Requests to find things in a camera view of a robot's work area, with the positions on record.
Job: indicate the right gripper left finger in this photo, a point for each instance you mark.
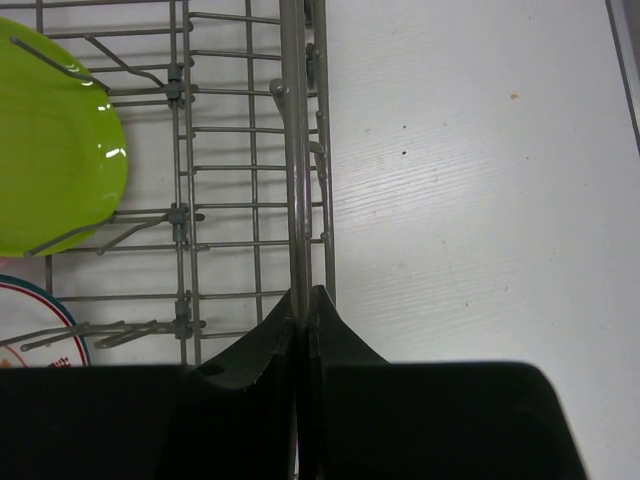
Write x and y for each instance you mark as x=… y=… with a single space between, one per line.
x=229 y=418

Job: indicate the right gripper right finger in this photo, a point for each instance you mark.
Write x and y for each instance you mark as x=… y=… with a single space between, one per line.
x=374 y=419

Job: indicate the grey wire dish rack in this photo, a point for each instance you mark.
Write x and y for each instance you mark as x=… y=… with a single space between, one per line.
x=228 y=200

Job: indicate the white printed plate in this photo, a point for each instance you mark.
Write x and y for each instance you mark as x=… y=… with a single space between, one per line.
x=36 y=329

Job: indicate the green plastic plate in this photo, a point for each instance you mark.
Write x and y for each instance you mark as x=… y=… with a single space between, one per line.
x=64 y=159

